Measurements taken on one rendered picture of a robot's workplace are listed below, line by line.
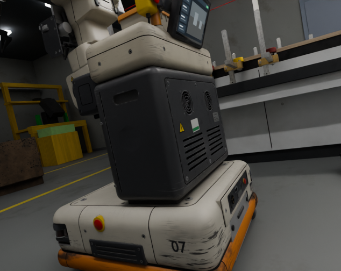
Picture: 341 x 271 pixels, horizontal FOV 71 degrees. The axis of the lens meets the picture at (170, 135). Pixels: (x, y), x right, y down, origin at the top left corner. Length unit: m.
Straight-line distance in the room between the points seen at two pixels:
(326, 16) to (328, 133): 3.51
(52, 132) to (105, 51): 5.29
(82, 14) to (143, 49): 0.51
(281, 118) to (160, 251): 1.62
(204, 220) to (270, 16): 5.07
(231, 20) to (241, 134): 3.77
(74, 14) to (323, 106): 1.76
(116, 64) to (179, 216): 0.46
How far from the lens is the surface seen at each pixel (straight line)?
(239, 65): 1.94
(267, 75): 1.90
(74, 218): 0.95
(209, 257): 0.70
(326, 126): 2.14
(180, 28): 0.85
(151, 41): 0.70
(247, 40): 5.46
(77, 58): 1.09
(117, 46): 0.74
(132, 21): 0.93
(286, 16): 5.47
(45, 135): 6.15
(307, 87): 1.91
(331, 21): 5.38
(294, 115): 2.12
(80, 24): 1.16
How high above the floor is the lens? 0.53
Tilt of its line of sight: 4 degrees down
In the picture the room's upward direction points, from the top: 11 degrees counter-clockwise
